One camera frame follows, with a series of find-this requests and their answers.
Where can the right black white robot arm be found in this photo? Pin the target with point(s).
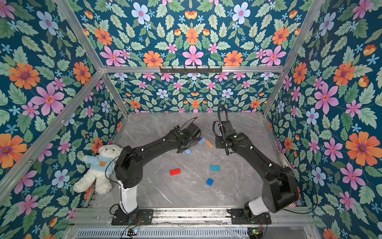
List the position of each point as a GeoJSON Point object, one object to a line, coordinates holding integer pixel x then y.
{"type": "Point", "coordinates": [279, 188]}

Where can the wooden block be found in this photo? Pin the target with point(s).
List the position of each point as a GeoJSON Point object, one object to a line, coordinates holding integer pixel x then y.
{"type": "Point", "coordinates": [209, 144]}

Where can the red rectangular block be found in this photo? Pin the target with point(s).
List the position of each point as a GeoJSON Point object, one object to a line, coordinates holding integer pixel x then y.
{"type": "Point", "coordinates": [175, 172]}

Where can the beige plush object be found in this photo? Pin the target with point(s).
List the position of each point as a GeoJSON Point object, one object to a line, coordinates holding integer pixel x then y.
{"type": "Point", "coordinates": [284, 161]}

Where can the blue square block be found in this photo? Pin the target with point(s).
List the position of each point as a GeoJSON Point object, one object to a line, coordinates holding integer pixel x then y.
{"type": "Point", "coordinates": [210, 182]}

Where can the white teddy bear blue shirt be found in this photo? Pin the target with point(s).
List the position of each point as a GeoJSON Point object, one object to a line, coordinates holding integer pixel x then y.
{"type": "Point", "coordinates": [100, 170]}

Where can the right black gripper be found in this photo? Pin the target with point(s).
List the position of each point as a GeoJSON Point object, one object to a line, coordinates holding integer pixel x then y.
{"type": "Point", "coordinates": [225, 144]}

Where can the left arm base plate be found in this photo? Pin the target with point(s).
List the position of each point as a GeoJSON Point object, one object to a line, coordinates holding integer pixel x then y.
{"type": "Point", "coordinates": [138, 216]}

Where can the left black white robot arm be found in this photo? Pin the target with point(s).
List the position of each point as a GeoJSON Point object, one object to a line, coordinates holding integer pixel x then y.
{"type": "Point", "coordinates": [129, 166]}

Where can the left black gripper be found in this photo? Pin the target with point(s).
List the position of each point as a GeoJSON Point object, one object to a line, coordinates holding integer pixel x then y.
{"type": "Point", "coordinates": [194, 141]}

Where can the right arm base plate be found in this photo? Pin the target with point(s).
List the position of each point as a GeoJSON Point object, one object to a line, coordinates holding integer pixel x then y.
{"type": "Point", "coordinates": [243, 216]}

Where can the teal rectangular block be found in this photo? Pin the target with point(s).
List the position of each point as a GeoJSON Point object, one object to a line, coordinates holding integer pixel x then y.
{"type": "Point", "coordinates": [215, 168]}

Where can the black hook rail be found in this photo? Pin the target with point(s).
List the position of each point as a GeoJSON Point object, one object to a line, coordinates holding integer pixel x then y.
{"type": "Point", "coordinates": [186, 70]}

